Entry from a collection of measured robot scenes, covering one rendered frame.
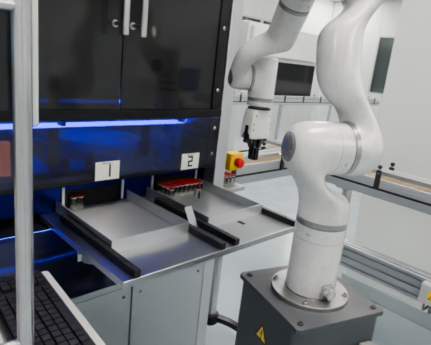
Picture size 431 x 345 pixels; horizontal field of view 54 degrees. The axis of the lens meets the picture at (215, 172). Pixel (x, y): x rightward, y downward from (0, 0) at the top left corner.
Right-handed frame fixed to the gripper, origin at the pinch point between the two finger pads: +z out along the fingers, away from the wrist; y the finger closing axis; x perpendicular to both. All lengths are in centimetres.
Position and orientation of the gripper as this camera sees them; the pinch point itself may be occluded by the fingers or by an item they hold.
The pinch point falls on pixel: (253, 153)
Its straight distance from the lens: 142.0
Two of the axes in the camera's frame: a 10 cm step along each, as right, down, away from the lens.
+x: 6.9, 2.5, -6.8
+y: -7.2, 1.0, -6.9
